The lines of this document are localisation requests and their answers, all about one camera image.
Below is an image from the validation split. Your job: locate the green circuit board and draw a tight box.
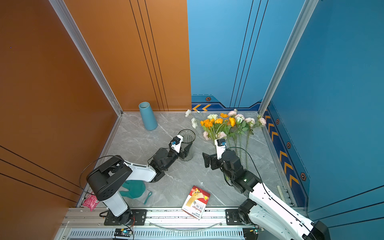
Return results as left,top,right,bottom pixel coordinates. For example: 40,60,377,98
114,228,135,240

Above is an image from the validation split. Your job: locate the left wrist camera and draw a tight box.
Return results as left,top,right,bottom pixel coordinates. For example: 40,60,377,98
169,135,184,154

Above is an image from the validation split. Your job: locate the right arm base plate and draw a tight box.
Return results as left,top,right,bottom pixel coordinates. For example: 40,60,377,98
225,209,252,226

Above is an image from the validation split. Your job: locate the cream white rose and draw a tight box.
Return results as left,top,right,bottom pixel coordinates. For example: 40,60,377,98
206,114,224,140

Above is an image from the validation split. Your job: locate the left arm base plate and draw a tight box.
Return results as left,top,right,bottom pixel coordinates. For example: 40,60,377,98
99,209,147,226

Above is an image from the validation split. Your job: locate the teal cylindrical vase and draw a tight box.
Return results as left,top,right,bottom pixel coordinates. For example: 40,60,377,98
139,102,158,131

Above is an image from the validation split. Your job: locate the right circuit board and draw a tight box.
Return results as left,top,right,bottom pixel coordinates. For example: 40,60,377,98
242,227,264,240

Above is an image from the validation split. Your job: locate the pink rose bunch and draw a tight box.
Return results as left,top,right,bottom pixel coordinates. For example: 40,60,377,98
228,109,267,157

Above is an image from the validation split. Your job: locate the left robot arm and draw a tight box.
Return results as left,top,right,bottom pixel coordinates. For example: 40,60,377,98
86,143,193,225

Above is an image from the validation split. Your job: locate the clear glass vase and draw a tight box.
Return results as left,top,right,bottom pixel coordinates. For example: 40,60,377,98
179,129,196,162

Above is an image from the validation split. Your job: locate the orange gerbera flower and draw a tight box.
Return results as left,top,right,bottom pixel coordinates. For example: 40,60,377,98
201,118,224,141

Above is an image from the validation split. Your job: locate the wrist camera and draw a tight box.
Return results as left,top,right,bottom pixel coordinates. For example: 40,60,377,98
169,135,184,154
214,139,227,160

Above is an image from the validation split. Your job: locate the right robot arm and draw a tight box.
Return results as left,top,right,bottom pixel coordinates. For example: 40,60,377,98
202,150,331,240

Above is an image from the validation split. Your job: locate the red and white box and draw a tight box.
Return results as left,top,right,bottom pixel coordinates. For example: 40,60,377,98
182,186,211,220

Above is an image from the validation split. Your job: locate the pink snack packet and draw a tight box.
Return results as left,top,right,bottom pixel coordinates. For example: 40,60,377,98
82,195,99,212

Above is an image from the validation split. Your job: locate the orange flower bunch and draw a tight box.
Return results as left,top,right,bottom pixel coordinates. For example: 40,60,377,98
220,114,239,144

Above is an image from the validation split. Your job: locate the white ranunculus flower stem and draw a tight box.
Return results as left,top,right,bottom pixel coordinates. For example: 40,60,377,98
185,109,204,130

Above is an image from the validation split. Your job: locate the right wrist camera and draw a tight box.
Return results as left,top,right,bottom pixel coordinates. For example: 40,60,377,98
214,139,227,160

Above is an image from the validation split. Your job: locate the green rubber glove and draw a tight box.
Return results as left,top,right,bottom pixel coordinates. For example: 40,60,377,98
119,180,152,205

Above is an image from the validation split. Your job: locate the pink peony flower stem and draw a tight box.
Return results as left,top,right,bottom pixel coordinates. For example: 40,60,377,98
203,131,235,148

